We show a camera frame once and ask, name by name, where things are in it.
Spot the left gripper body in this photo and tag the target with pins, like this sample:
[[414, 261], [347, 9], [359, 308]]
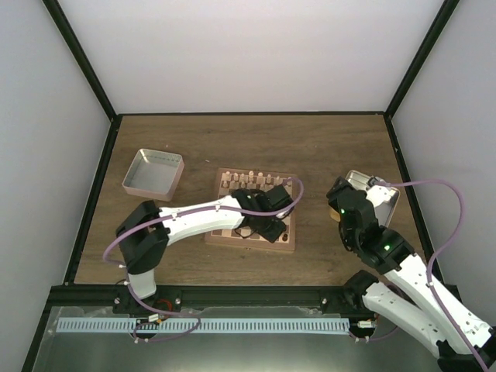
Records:
[[266, 231]]

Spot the light blue cable duct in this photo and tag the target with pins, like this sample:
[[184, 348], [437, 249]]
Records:
[[325, 326]]

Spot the wooden chess board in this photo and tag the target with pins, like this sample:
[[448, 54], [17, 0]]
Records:
[[229, 179]]

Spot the black enclosure frame post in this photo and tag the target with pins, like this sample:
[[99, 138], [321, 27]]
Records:
[[64, 27]]

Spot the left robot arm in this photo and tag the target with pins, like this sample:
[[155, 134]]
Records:
[[149, 230]]

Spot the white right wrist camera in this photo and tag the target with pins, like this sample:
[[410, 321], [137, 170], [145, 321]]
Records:
[[380, 192]]

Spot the pink metal tray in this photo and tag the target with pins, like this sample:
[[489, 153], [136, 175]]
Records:
[[154, 174]]

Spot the gold metal tray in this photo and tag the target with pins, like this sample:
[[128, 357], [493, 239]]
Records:
[[383, 212]]

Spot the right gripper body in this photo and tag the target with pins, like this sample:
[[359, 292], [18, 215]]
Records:
[[332, 200]]

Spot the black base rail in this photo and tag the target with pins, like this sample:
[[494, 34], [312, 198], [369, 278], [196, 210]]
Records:
[[326, 299]]

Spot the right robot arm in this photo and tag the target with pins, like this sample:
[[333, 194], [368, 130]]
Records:
[[404, 289]]

